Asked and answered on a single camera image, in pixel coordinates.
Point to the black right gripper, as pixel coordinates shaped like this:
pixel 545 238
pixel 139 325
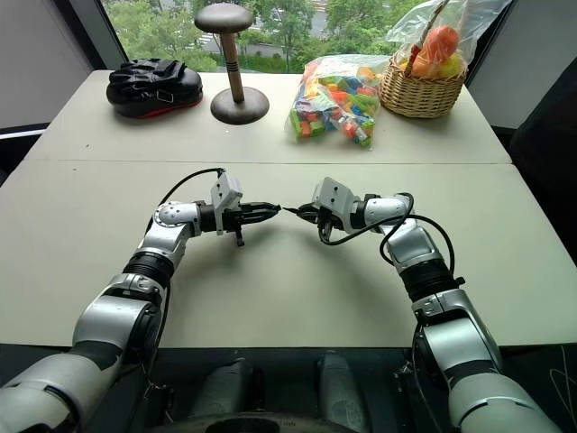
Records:
pixel 327 222

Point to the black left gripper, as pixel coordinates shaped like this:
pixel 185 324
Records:
pixel 233 218

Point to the black marker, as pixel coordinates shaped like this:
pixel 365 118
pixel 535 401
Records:
pixel 292 209

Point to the black marker cap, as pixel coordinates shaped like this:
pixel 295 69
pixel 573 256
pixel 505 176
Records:
pixel 276 208

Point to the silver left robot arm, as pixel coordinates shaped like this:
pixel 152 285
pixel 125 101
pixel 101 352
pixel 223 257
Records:
pixel 164 236

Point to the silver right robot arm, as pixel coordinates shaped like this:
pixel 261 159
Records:
pixel 414 245

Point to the bag of colourful building blocks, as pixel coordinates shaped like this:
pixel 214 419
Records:
pixel 336 106

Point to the brown wooden hat stand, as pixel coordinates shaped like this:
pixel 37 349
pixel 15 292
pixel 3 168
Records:
pixel 234 76

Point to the black boxing focus pad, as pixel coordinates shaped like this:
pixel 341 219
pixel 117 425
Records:
pixel 153 90

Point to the woven wicker basket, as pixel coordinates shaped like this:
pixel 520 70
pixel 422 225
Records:
pixel 419 92

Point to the yellow toy fruit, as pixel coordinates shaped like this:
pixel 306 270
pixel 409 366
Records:
pixel 451 67

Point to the orange toy fruit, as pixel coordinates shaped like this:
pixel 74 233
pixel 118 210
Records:
pixel 439 43

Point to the clear plastic bag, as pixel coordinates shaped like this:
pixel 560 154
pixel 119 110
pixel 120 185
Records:
pixel 455 18

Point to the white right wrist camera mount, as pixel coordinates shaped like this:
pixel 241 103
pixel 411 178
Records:
pixel 334 194

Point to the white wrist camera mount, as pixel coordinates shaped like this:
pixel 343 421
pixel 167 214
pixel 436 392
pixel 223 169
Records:
pixel 334 194
pixel 227 189

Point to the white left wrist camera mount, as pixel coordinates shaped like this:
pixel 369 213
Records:
pixel 227 189

